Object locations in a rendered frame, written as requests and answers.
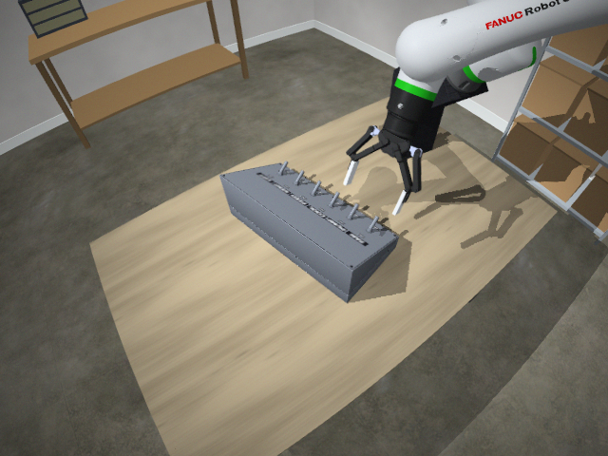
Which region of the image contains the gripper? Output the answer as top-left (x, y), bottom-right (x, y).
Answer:
top-left (343, 113), bottom-right (424, 215)

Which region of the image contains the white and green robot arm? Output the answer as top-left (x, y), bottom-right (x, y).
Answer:
top-left (387, 0), bottom-right (608, 124)

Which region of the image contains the grey switch console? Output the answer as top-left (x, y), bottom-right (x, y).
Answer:
top-left (219, 161), bottom-right (399, 303)

